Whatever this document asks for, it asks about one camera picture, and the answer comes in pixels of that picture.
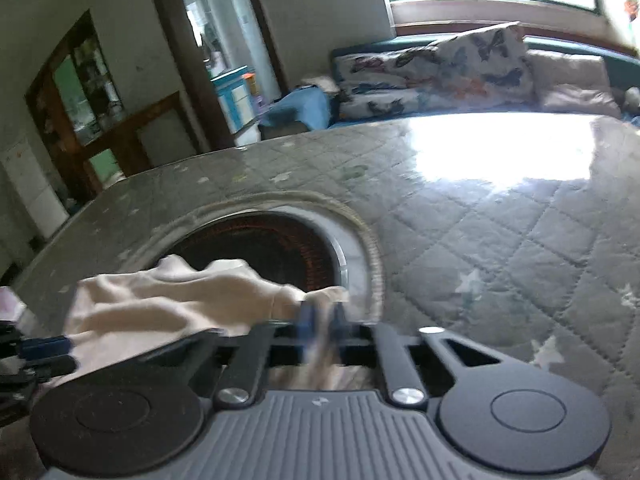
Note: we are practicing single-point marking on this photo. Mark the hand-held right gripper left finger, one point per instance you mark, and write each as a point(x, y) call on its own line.
point(307, 322)

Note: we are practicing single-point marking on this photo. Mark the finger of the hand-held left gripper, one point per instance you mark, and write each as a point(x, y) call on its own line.
point(55, 365)
point(47, 346)

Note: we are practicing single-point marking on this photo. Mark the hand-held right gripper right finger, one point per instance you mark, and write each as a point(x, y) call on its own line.
point(340, 322)

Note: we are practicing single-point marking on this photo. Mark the cream cloth garment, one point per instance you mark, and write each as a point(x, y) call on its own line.
point(175, 305)

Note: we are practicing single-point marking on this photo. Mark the round black induction cooktop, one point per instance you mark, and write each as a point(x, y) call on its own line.
point(260, 245)

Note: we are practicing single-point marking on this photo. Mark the grey star quilted table cover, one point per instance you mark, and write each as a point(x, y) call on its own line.
point(500, 260)

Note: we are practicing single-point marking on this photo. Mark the blue cloth bundle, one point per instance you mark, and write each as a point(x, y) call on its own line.
point(295, 107)

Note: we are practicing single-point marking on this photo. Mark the teal cabinet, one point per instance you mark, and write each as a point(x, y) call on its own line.
point(230, 100)

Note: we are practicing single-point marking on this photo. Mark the dark wooden shelf cabinet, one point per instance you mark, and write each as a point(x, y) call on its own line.
point(60, 110)

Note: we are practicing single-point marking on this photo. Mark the square butterfly print cushion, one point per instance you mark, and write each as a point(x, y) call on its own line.
point(490, 67)

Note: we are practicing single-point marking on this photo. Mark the beige cushion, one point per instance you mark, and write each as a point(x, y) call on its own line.
point(570, 82)

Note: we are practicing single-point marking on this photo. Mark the grey plush toy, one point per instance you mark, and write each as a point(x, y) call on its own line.
point(632, 101)

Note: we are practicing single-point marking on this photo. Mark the teal sofa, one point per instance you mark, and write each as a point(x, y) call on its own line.
point(620, 67)

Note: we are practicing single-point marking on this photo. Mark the dark wooden door frame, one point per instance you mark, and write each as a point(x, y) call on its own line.
point(195, 75)

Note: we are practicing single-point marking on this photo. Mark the paper flower wall decoration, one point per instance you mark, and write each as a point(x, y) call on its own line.
point(632, 6)

